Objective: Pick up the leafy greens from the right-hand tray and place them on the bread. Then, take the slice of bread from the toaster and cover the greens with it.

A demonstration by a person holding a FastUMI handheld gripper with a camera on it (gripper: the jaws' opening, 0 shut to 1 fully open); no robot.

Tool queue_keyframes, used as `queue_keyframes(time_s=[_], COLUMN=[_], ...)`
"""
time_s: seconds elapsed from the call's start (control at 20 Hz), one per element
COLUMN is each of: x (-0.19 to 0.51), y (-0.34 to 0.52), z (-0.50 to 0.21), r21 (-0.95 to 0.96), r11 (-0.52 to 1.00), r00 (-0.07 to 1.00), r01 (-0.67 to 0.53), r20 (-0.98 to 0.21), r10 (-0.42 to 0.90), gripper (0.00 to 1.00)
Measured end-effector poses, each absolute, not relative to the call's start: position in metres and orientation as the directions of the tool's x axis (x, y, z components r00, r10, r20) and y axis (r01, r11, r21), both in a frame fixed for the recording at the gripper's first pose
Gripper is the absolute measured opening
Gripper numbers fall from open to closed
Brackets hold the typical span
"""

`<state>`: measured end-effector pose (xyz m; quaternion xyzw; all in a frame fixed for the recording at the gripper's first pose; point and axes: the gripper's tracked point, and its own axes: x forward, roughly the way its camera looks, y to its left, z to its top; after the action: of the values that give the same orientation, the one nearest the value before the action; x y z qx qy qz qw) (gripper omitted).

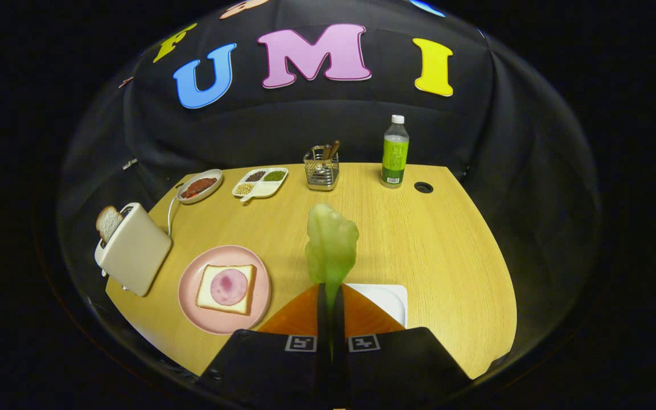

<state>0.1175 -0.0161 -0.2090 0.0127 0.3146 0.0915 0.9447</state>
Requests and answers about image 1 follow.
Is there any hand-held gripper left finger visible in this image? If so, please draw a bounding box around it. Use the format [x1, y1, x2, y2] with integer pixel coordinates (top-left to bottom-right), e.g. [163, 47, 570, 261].
[200, 283, 329, 408]

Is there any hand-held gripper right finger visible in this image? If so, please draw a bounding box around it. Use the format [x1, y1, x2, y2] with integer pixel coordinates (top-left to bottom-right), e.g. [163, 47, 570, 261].
[333, 283, 472, 408]

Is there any green lettuce leaf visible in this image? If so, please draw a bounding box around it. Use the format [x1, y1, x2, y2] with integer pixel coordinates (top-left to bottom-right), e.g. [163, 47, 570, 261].
[305, 203, 360, 311]

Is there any toasted bread slice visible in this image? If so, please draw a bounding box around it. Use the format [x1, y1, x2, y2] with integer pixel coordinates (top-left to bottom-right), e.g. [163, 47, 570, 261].
[96, 206, 124, 244]

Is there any white square plate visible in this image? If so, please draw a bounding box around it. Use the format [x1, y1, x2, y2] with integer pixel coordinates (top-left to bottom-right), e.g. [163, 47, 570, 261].
[345, 283, 408, 328]

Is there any white bread slice under ham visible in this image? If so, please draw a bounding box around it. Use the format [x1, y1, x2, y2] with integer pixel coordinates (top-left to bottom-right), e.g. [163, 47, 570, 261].
[196, 264, 257, 315]

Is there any pink ham slice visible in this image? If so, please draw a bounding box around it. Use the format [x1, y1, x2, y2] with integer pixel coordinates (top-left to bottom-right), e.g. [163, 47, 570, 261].
[210, 269, 248, 306]

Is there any pink round plate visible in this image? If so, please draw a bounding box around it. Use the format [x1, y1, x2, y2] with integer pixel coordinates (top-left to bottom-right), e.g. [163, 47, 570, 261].
[178, 245, 272, 335]

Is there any white divided dish with beans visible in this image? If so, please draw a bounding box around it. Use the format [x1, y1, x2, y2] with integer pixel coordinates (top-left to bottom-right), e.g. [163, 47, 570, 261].
[232, 167, 289, 203]

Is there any white toaster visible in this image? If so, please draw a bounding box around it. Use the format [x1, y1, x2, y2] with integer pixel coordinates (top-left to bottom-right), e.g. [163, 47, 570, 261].
[95, 202, 173, 297]

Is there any brown meat steak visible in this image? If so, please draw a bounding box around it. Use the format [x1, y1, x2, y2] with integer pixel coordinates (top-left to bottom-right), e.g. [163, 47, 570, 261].
[181, 177, 218, 199]

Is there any green label water bottle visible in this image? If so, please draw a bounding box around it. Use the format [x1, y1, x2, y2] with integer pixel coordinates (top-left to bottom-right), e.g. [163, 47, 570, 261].
[381, 114, 410, 189]

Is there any round white plate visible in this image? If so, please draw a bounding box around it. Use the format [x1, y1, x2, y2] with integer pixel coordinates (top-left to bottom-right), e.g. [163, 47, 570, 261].
[177, 169, 224, 204]

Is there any black backdrop cloth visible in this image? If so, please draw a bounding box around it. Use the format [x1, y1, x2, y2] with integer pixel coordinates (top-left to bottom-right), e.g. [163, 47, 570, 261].
[58, 0, 602, 371]

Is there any white toaster cable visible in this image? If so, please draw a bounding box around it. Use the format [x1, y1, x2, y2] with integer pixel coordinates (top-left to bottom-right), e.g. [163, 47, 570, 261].
[167, 196, 183, 235]

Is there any metal wire utensil holder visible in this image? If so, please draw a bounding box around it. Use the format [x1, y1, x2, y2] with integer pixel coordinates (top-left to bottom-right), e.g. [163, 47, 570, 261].
[304, 145, 341, 191]

